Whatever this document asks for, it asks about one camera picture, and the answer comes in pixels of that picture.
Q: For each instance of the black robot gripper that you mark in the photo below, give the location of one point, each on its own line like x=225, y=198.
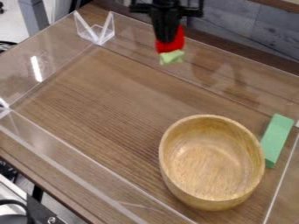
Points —
x=157, y=8

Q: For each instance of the red plush strawberry green leaf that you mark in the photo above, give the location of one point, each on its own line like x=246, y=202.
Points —
x=171, y=51

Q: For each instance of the clear acrylic corner bracket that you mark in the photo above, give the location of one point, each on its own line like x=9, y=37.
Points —
x=97, y=34

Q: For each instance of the clear acrylic tray walls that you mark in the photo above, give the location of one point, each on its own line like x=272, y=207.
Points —
x=87, y=108

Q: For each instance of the wooden bowl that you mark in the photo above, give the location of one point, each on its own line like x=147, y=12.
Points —
x=211, y=162

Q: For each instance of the green rectangular block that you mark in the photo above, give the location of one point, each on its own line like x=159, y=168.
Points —
x=274, y=138

